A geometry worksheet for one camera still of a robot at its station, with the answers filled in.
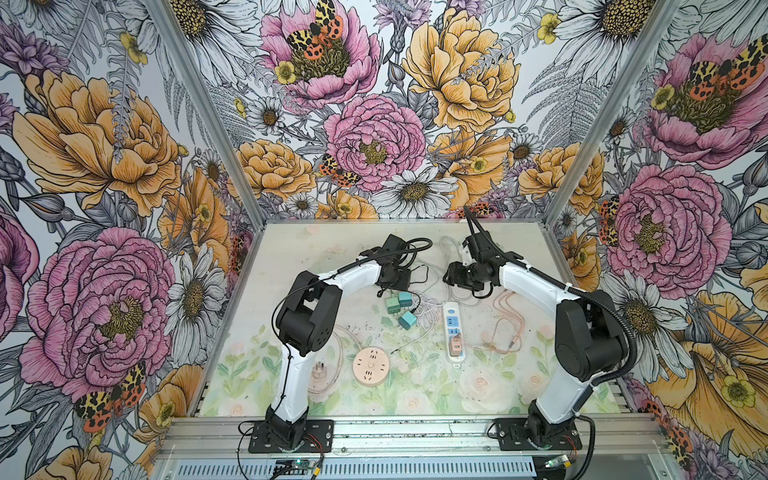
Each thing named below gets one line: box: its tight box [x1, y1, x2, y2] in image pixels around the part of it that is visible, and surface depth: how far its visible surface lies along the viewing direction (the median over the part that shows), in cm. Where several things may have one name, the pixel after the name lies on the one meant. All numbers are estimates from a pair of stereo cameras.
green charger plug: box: [386, 297, 401, 314], surface depth 98 cm
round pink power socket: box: [352, 347, 390, 385], surface depth 85 cm
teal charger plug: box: [398, 311, 417, 330], surface depth 94 cm
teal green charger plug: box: [398, 291, 413, 307], surface depth 99 cm
